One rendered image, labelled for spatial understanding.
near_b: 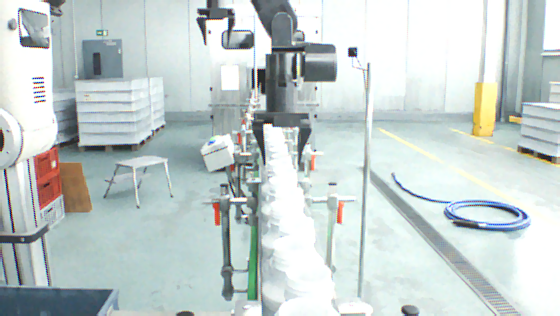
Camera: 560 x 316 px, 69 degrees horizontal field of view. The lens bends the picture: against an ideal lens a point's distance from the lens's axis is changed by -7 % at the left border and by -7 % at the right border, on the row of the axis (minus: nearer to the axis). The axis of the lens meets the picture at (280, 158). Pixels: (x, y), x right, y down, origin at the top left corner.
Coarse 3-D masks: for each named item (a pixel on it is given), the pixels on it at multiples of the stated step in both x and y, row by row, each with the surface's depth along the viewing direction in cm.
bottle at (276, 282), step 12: (276, 240) 41; (288, 240) 42; (300, 240) 41; (276, 252) 39; (288, 252) 38; (300, 252) 38; (312, 252) 40; (276, 264) 40; (288, 264) 39; (276, 276) 40; (264, 288) 40; (276, 288) 39; (264, 300) 40; (276, 300) 39; (264, 312) 40
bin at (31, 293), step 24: (0, 288) 72; (24, 288) 73; (48, 288) 73; (72, 288) 73; (96, 288) 73; (0, 312) 73; (24, 312) 73; (48, 312) 74; (72, 312) 74; (96, 312) 74; (120, 312) 69; (144, 312) 70; (168, 312) 70; (192, 312) 70; (216, 312) 70
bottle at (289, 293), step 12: (300, 264) 36; (312, 264) 36; (288, 276) 34; (300, 276) 36; (312, 276) 36; (324, 276) 35; (288, 288) 34; (300, 288) 33; (312, 288) 33; (324, 288) 33; (288, 300) 34; (324, 300) 33; (276, 312) 36; (336, 312) 36
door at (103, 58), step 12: (84, 48) 1039; (96, 48) 1042; (108, 48) 1043; (120, 48) 1043; (84, 60) 1045; (96, 60) 1047; (108, 60) 1049; (120, 60) 1049; (84, 72) 1051; (96, 72) 1053; (108, 72) 1055; (120, 72) 1055
